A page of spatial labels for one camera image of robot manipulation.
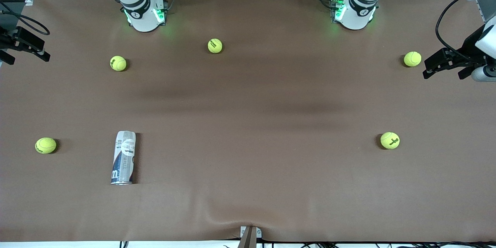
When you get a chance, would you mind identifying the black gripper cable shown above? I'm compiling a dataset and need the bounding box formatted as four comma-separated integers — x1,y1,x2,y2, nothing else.
0,2,51,36
435,0,496,60

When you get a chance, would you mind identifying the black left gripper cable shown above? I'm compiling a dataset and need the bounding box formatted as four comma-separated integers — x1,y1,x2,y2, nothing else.
435,0,496,60

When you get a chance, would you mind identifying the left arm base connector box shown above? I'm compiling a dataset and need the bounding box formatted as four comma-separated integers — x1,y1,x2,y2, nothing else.
331,0,346,24

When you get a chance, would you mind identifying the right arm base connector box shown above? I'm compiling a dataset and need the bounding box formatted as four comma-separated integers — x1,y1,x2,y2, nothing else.
153,4,169,25

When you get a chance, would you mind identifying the grey metal camera bracket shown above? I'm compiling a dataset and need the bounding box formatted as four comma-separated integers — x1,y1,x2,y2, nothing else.
240,226,262,248

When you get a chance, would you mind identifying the yellow-green tennis ball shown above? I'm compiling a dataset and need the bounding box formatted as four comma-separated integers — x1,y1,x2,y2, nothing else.
380,132,400,150
207,38,223,54
35,137,57,154
110,55,127,72
403,51,422,67

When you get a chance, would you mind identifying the white blue tennis ball can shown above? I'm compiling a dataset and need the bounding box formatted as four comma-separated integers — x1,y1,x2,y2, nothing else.
111,130,136,185

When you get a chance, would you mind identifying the brown table mat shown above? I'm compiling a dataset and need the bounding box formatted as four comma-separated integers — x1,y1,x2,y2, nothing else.
0,0,496,243

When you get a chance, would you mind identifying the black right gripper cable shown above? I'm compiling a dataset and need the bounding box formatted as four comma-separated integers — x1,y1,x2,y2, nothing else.
0,2,51,36

